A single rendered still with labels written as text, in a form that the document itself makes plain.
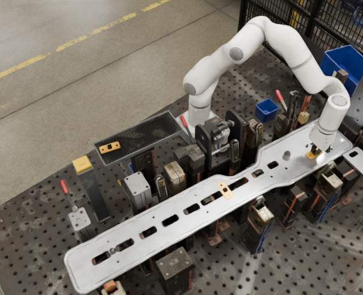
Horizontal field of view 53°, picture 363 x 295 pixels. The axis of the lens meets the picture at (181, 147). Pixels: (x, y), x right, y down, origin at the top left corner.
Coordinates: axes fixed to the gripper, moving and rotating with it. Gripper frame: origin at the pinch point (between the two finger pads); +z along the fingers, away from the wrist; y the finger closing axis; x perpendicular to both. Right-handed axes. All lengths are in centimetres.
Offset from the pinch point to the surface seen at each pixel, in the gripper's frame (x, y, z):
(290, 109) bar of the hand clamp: -1.7, -19.0, -10.0
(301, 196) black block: -20.0, 13.9, 4.3
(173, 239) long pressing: -77, 3, 3
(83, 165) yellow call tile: -95, -37, -12
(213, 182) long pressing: -49, -11, 3
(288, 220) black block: -21.2, 14.4, 25.4
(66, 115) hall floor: -82, -185, 104
